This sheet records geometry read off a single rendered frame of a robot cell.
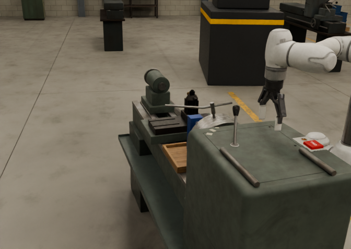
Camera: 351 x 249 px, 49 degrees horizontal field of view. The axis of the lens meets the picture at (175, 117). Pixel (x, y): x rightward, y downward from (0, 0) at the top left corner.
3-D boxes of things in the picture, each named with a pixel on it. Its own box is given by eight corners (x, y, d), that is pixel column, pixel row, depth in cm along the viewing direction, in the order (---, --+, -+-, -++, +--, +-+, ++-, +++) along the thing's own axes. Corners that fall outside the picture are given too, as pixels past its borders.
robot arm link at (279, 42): (258, 65, 164) (285, 71, 155) (262, 28, 158) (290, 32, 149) (273, 61, 170) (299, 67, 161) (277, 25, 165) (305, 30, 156)
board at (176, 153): (235, 165, 226) (235, 158, 224) (177, 173, 215) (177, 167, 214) (214, 143, 252) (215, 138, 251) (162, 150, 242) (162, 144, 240)
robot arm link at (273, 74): (279, 62, 169) (278, 75, 171) (261, 63, 166) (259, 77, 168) (291, 68, 161) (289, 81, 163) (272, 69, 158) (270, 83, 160)
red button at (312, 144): (323, 150, 160) (324, 145, 160) (311, 151, 159) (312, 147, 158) (314, 143, 166) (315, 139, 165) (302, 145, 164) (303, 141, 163)
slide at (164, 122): (216, 128, 260) (217, 122, 259) (154, 135, 248) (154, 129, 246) (206, 118, 276) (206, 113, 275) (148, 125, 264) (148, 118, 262)
